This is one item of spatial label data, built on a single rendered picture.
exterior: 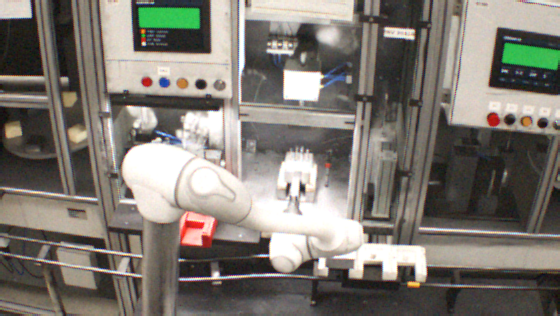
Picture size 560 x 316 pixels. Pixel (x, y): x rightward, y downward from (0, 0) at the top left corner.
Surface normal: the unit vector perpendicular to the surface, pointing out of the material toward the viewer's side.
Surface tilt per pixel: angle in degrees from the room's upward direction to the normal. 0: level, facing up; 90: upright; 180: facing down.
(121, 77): 90
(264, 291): 0
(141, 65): 90
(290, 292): 0
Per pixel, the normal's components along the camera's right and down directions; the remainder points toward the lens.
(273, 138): -0.11, 0.55
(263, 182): 0.02, -0.83
